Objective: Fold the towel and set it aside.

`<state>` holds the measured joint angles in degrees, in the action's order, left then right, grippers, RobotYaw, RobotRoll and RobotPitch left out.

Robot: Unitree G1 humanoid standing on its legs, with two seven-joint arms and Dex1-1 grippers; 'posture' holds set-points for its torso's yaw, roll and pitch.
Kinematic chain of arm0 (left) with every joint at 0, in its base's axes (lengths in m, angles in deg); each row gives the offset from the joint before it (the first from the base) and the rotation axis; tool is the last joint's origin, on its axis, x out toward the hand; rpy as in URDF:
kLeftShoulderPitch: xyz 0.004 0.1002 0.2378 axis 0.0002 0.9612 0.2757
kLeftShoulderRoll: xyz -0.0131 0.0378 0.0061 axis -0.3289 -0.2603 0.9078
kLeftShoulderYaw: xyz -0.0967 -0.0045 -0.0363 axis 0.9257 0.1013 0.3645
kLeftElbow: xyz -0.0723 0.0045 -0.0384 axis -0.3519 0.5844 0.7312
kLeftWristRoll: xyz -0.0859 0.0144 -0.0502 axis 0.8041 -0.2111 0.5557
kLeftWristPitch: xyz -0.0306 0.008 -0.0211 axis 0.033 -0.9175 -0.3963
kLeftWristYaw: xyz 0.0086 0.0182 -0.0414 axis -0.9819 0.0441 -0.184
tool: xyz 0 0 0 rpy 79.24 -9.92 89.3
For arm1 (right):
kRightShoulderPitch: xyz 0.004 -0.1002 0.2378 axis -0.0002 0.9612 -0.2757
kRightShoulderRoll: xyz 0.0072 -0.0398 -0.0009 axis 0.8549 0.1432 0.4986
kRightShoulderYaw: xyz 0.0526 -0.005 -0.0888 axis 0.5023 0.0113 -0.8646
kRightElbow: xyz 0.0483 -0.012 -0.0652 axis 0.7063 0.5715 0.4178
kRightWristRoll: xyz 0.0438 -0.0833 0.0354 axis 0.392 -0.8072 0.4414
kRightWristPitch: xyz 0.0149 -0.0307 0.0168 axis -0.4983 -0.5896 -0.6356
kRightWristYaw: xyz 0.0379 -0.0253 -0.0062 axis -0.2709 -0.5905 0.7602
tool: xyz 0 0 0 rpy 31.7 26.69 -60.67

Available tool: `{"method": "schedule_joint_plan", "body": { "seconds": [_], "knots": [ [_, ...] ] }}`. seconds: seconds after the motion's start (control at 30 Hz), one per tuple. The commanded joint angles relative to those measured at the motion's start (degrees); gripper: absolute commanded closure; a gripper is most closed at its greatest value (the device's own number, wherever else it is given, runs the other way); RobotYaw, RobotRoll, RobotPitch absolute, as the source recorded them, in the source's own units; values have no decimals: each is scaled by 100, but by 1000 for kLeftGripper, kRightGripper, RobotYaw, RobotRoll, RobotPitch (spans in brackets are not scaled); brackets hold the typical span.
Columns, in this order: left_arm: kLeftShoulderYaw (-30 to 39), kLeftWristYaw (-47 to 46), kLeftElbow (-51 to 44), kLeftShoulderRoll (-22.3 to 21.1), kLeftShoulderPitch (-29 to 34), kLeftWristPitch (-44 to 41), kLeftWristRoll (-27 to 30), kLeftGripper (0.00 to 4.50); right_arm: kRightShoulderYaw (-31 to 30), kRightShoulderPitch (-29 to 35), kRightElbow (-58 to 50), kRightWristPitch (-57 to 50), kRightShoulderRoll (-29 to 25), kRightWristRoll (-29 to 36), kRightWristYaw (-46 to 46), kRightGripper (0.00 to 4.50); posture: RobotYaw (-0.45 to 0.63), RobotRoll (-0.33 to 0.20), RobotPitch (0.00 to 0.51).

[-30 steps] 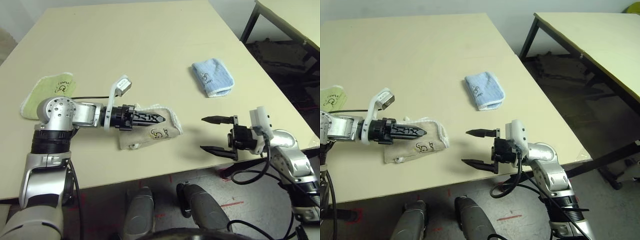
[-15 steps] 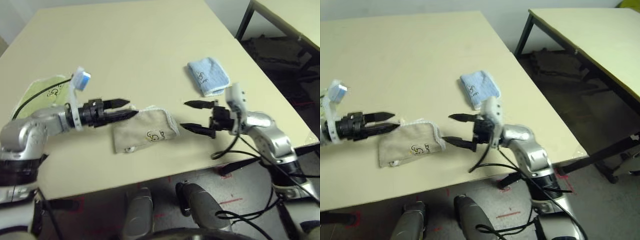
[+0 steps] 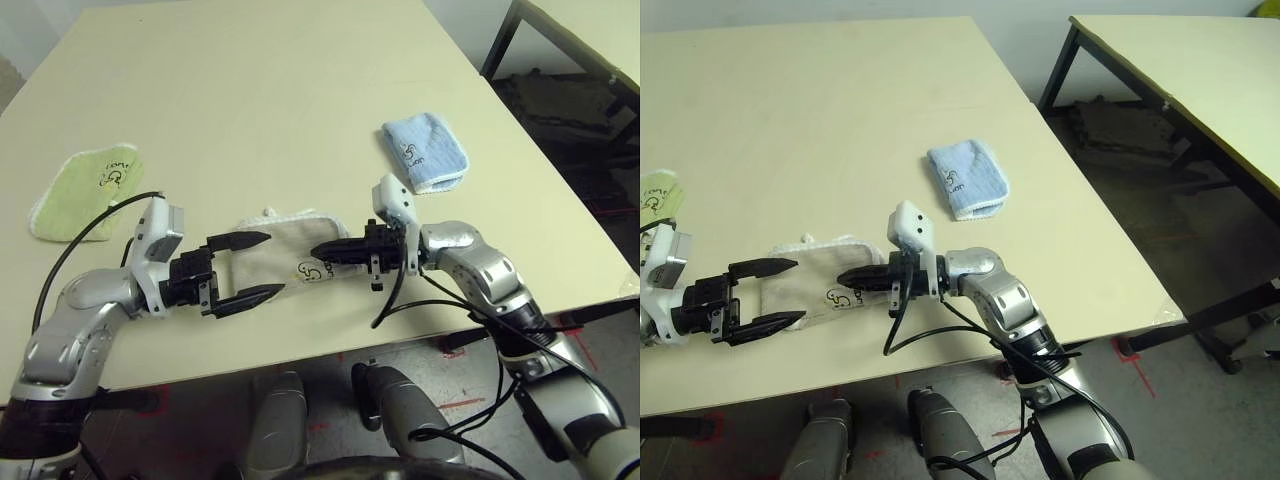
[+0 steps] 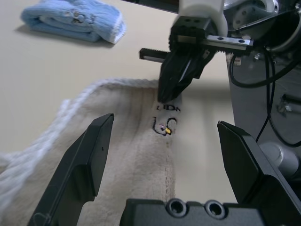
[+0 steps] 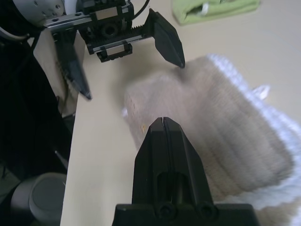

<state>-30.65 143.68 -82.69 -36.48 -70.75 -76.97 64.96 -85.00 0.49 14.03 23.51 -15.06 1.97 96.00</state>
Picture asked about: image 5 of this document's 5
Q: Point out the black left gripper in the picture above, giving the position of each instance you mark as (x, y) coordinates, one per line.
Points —
(105, 28)

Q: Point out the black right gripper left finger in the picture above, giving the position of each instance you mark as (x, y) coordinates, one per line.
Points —
(151, 164)

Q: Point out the beige towel white trim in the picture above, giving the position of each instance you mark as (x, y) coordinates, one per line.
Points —
(211, 131)

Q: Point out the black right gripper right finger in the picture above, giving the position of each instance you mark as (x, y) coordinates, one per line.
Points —
(185, 164)

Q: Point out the green folded towel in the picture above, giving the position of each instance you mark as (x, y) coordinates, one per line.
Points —
(211, 10)

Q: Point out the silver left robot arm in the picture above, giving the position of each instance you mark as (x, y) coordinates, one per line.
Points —
(37, 10)

